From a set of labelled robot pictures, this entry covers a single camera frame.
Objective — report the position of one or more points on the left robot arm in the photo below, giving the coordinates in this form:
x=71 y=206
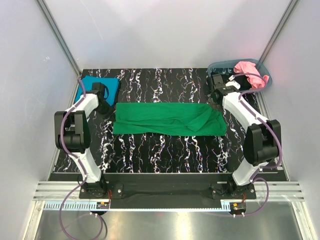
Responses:
x=72 y=135

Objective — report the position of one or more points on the pink t-shirt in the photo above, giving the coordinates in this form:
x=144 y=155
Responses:
x=253 y=77

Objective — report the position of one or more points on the green t-shirt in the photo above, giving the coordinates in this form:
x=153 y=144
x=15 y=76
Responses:
x=168 y=118

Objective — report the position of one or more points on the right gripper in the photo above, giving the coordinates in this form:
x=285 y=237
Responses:
x=217 y=107

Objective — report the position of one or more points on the folded blue t-shirt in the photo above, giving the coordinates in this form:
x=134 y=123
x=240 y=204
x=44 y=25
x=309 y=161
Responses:
x=112 y=87

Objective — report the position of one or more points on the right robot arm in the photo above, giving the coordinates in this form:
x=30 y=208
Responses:
x=262 y=147

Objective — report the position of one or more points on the blue plastic basket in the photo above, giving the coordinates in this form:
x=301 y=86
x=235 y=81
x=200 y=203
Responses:
x=228 y=66

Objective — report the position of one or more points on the slotted cable duct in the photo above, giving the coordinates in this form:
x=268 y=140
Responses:
x=138 y=206

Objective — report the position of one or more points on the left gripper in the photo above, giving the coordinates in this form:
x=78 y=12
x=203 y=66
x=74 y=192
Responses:
x=110 y=113

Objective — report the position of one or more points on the black t-shirt in basket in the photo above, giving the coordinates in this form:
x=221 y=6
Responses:
x=241 y=80

